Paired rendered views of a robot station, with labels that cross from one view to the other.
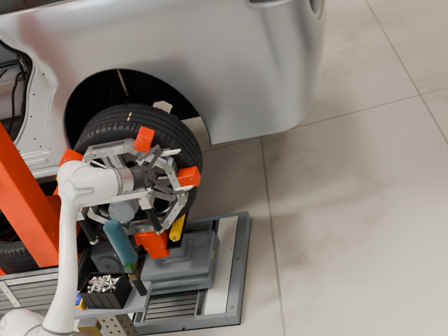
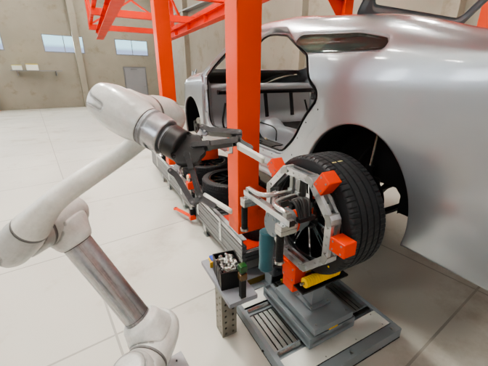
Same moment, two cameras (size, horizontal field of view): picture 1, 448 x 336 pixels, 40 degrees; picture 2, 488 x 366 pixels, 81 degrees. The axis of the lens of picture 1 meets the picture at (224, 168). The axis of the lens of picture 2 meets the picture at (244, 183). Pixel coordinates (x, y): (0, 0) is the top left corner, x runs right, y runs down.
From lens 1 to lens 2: 167 cm
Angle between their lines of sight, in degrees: 41
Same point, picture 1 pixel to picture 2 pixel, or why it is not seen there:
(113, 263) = not seen: hidden behind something
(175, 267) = (298, 306)
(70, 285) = (49, 197)
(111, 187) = (123, 120)
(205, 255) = (324, 322)
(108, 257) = not seen: hidden behind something
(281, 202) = (441, 352)
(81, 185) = (96, 91)
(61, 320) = (20, 220)
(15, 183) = (238, 157)
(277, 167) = (468, 323)
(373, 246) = not seen: outside the picture
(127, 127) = (325, 165)
